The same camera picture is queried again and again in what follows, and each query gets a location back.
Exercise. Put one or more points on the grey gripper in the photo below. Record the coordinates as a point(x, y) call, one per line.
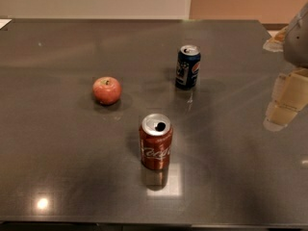
point(297, 45)

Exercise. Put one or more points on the blue pepsi can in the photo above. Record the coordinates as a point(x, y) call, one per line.
point(188, 64)

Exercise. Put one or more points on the red coca-cola can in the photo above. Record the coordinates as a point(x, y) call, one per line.
point(155, 141)

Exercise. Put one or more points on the red apple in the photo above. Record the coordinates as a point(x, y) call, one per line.
point(106, 90)

